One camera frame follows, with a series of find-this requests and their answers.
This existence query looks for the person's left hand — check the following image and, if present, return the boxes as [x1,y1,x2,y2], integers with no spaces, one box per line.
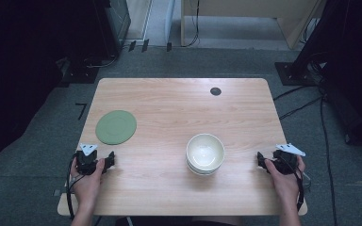
[70,157,107,205]

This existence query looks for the person's dark clothed legs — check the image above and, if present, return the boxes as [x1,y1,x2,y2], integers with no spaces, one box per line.
[115,216,244,226]

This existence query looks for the white upright panel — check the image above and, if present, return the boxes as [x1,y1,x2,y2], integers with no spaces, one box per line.
[164,0,177,45]

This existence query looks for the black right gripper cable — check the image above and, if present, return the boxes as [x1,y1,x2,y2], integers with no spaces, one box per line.
[282,156,306,212]

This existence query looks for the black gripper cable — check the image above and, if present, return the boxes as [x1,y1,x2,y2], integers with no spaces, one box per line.
[65,153,86,221]
[282,156,306,212]

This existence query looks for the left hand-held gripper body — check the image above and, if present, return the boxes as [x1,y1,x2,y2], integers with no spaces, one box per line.
[74,143,99,176]

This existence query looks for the light wooden desk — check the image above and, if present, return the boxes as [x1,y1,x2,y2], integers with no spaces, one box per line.
[180,0,328,50]

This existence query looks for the black stand base plate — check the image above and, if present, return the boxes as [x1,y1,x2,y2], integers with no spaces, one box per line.
[274,61,317,87]

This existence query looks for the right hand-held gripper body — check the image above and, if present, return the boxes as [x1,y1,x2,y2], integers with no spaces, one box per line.
[271,142,306,176]

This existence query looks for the black cabinet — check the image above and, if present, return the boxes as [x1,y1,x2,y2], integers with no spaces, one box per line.
[102,0,132,59]

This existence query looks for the cream ceramic bowl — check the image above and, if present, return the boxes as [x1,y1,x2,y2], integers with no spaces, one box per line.
[186,159,224,174]
[188,164,222,177]
[185,133,226,172]

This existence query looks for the black hanging cable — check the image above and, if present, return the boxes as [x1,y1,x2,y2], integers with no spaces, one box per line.
[182,0,201,49]

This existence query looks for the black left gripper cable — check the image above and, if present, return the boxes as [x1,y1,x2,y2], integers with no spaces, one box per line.
[65,153,86,221]

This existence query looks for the black flat base plate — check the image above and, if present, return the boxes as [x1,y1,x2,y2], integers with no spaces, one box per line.
[60,64,101,85]

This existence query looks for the green round plate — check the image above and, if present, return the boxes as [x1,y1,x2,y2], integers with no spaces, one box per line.
[94,109,138,146]

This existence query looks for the person's right hand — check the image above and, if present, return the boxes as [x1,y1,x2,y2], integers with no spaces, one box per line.
[263,155,306,203]

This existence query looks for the black floor cable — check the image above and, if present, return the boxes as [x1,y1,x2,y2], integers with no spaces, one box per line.
[85,54,121,70]
[278,96,324,121]
[272,85,309,102]
[319,93,338,226]

